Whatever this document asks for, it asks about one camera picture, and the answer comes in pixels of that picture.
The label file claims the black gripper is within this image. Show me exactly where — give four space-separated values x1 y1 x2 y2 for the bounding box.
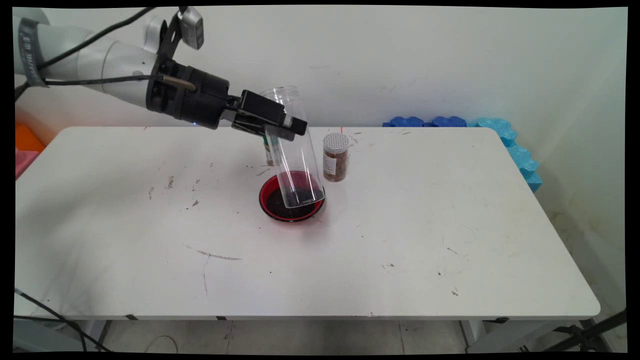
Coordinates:
146 59 308 142

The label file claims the clear plastic jar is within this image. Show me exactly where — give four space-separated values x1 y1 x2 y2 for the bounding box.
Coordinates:
259 85 326 209

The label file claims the green capped spice bottle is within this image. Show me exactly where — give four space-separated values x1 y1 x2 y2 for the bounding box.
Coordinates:
263 136 281 167

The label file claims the red bowl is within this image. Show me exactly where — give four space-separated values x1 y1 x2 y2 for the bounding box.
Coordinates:
258 171 326 223

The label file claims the brown spice jar white lid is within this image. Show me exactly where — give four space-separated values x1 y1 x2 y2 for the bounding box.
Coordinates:
322 132 350 182

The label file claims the black seeds heap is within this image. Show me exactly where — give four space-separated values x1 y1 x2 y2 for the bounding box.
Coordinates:
266 186 321 220

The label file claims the orange box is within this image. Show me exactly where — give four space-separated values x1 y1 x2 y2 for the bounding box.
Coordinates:
15 122 47 153

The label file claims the pink box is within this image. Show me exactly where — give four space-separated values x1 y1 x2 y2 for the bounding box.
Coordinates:
15 150 40 180

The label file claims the cyan foam mat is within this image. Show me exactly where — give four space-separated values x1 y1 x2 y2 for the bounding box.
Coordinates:
467 118 543 193

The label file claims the white table leg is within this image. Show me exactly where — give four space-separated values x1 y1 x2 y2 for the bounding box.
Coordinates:
14 319 108 352

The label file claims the black tripod leg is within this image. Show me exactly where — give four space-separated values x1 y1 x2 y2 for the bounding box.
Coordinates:
542 309 627 353

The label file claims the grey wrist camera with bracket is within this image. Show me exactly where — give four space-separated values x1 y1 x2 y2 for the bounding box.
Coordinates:
157 6 205 63

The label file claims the black camera cable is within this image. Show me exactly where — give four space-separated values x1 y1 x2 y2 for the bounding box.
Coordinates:
14 6 158 101

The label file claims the grey velcro strap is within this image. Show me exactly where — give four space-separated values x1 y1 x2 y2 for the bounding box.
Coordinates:
18 18 47 88

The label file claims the thin grey floor cable loop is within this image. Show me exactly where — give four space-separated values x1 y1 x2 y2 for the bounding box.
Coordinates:
145 335 179 354

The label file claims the black floor cable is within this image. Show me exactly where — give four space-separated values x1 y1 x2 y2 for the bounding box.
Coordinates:
14 288 114 353

